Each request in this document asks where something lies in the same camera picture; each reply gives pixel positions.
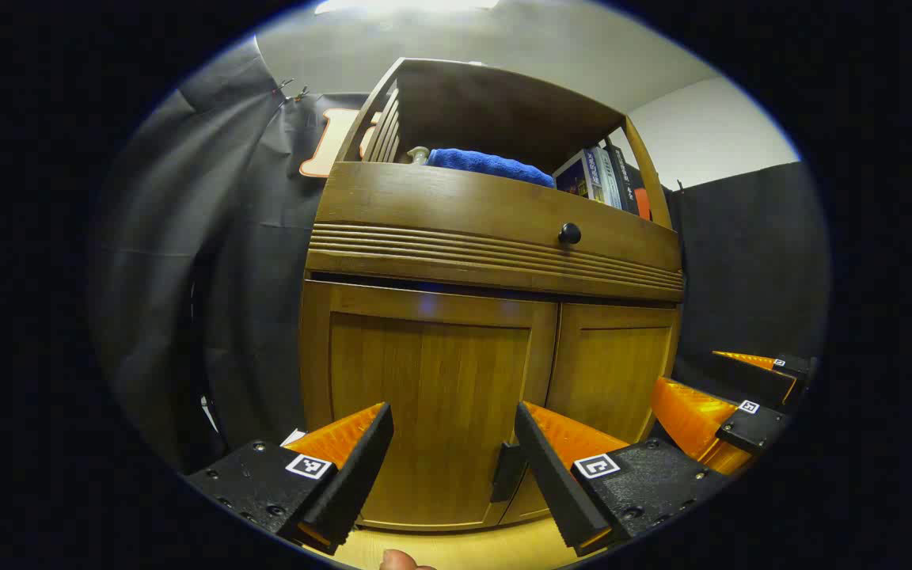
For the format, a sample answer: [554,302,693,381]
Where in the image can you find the wooden ribbed drawer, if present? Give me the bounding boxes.
[306,161,685,303]

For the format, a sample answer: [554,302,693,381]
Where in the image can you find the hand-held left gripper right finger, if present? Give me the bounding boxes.
[513,400,734,557]

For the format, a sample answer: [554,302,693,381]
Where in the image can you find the blue towel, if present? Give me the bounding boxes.
[424,147,556,189]

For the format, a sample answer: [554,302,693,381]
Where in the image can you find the blue cover book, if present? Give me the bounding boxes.
[553,150,593,199]

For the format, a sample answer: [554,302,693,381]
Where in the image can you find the ceiling light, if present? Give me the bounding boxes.
[313,0,500,15]

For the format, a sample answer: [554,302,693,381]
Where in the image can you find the wooden double-door shoe cabinet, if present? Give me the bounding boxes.
[298,57,686,533]

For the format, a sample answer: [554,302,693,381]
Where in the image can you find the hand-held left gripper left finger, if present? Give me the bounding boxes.
[185,401,395,556]

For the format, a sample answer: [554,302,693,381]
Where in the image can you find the black door handle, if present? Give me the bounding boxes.
[492,442,525,504]

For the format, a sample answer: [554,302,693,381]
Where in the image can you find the black backdrop cloth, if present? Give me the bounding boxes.
[88,36,833,476]

